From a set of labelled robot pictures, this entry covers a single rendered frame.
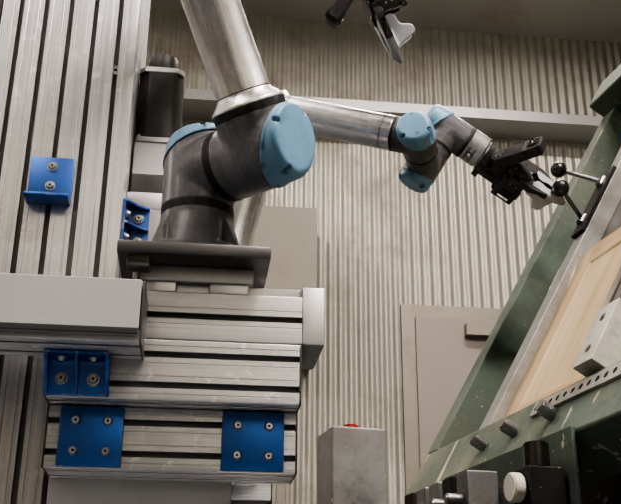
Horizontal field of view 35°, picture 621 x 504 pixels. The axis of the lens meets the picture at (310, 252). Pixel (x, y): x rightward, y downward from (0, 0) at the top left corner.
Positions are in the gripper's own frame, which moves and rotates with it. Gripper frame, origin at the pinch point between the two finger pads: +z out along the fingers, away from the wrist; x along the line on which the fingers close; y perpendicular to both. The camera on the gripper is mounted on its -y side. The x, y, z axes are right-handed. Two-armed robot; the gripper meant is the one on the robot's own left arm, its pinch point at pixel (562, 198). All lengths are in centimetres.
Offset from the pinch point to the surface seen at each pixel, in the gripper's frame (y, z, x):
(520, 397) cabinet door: 13.4, 10.0, 47.0
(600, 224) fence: 0.1, 10.4, -0.1
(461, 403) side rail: 38, 7, 33
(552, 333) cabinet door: 7.4, 10.0, 32.1
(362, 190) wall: 216, -27, -232
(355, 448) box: 41, -10, 58
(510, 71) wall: 164, 7, -335
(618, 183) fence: -4.1, 9.9, -11.7
